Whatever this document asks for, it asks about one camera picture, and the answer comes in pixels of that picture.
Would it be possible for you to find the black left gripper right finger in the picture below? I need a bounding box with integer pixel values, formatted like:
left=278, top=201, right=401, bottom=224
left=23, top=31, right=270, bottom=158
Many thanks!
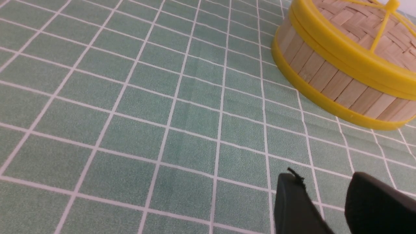
left=344, top=172, right=416, bottom=234

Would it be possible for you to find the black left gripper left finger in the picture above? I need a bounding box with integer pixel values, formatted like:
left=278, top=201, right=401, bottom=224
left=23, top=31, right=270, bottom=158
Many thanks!
left=274, top=168, right=334, bottom=234

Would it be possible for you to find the green checkered tablecloth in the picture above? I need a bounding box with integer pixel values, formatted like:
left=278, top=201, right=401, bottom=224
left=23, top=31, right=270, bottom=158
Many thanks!
left=0, top=0, right=416, bottom=234

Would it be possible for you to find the bamboo steamer basket yellow rim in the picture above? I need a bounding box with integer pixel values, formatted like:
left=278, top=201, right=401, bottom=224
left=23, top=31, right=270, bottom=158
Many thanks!
left=271, top=15, right=415, bottom=131

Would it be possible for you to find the yellow woven steamer lid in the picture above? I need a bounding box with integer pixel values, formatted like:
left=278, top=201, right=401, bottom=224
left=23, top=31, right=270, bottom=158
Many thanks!
left=289, top=0, right=415, bottom=100

